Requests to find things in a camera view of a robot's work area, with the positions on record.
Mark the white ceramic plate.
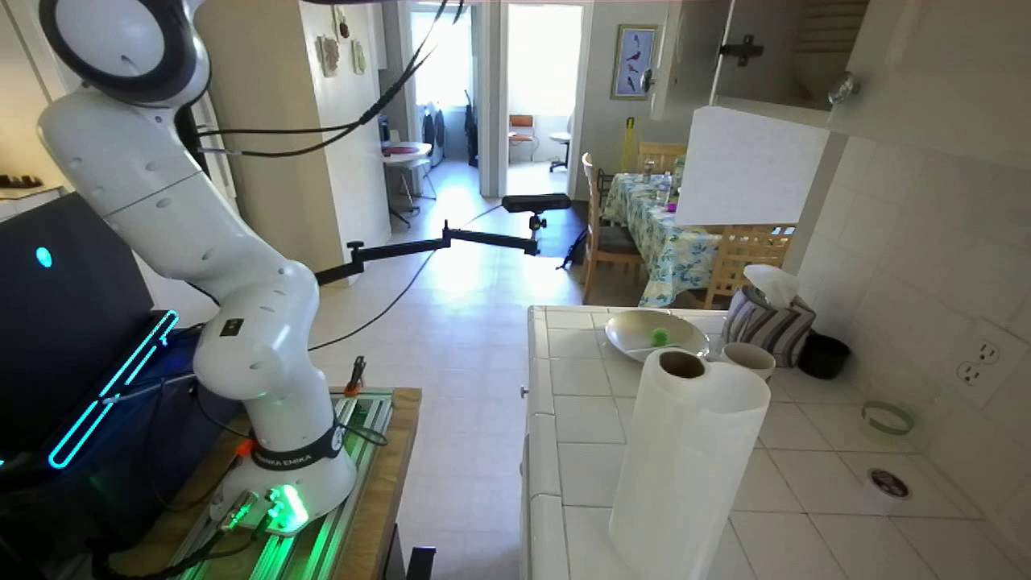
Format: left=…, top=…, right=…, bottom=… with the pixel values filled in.
left=604, top=306, right=711, bottom=364

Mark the small round metal ring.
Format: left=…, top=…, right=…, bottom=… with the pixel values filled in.
left=868, top=468, right=914, bottom=499

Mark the black camera cable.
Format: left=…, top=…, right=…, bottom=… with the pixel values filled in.
left=309, top=252, right=446, bottom=355

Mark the framed bird picture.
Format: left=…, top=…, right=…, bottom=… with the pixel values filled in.
left=608, top=21, right=663, bottom=102

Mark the white paper towel roll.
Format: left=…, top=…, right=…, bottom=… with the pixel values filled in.
left=606, top=349, right=772, bottom=580

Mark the small green glass dish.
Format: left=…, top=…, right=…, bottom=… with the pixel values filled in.
left=860, top=398, right=914, bottom=438

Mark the floral cloth dining table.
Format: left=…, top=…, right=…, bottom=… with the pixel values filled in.
left=598, top=170, right=722, bottom=310

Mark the small round side table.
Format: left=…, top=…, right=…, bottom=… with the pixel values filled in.
left=379, top=137, right=439, bottom=220

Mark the white wall cabinet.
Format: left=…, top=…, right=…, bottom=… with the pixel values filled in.
left=716, top=0, right=1031, bottom=175

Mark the metal cabinet knob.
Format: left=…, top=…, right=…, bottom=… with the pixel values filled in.
left=824, top=69, right=864, bottom=112

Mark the black round container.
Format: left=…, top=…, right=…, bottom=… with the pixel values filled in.
left=796, top=331, right=853, bottom=383

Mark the white cabinet door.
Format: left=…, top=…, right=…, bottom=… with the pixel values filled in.
left=650, top=0, right=767, bottom=124

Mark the black stereo camera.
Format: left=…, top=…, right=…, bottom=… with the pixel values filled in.
left=499, top=189, right=574, bottom=214

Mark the white paper napkin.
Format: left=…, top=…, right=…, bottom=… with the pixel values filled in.
left=742, top=262, right=801, bottom=310

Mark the metal robot mounting plate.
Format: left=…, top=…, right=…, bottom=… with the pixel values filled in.
left=174, top=391, right=397, bottom=580

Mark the white flat board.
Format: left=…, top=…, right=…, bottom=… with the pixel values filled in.
left=675, top=102, right=833, bottom=232

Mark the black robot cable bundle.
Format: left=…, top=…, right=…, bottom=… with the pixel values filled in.
left=189, top=0, right=467, bottom=162

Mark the yellow green bottle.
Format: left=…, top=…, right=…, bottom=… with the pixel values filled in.
left=614, top=112, right=644, bottom=176

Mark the black control box blue light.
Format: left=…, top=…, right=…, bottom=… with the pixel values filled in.
left=0, top=189, right=223, bottom=541

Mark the dark wooden chair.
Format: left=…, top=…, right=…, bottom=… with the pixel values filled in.
left=578, top=147, right=649, bottom=306

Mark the striped napkin holder bag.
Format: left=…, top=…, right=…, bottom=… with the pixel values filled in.
left=722, top=286, right=817, bottom=370

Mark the white wall outlet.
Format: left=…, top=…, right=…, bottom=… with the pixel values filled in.
left=955, top=337, right=1006, bottom=391

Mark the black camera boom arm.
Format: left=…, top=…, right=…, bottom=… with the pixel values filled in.
left=313, top=209, right=545, bottom=290

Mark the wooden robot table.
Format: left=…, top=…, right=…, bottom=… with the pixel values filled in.
left=107, top=383, right=424, bottom=580

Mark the light wooden chair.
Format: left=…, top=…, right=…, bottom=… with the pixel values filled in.
left=701, top=223, right=796, bottom=310

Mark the orange handled clamp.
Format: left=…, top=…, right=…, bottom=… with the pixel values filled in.
left=343, top=352, right=370, bottom=398

